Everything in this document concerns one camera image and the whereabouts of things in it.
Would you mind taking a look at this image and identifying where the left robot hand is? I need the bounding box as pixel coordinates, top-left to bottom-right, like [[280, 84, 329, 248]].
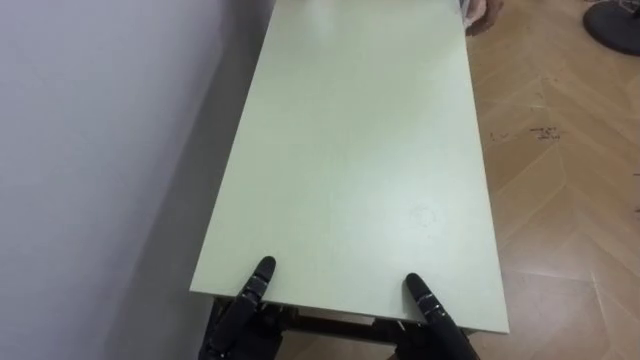
[[197, 255, 284, 360]]

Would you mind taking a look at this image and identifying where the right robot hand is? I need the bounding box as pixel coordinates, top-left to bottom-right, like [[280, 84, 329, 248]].
[[385, 272, 481, 360]]

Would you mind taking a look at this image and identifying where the white rectangular desk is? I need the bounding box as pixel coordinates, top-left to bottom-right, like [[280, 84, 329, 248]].
[[189, 0, 511, 347]]

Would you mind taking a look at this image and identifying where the black round stand base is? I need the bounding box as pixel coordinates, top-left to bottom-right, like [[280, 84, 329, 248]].
[[582, 0, 640, 57]]

